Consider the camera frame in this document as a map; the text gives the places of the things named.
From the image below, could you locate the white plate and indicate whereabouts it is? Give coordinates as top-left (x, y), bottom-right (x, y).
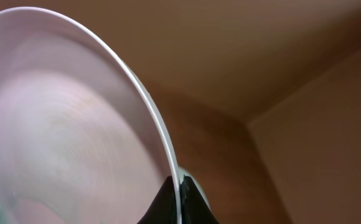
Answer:
top-left (0, 7), bottom-right (182, 223)
top-left (179, 166), bottom-right (211, 209)

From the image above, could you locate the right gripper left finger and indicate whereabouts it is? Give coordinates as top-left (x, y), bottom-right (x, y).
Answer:
top-left (138, 176), bottom-right (177, 224)

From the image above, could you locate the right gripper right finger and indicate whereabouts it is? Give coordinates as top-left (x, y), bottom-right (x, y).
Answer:
top-left (180, 175), bottom-right (219, 224)

